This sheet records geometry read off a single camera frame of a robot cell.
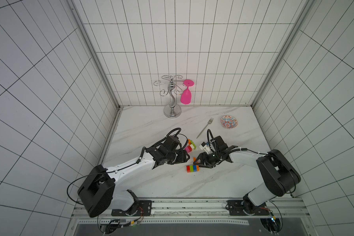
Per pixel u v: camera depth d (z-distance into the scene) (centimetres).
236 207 74
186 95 103
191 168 83
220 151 73
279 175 45
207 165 78
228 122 107
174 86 97
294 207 75
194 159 86
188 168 85
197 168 84
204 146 85
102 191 40
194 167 83
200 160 80
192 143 96
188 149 92
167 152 62
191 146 94
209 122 110
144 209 72
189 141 96
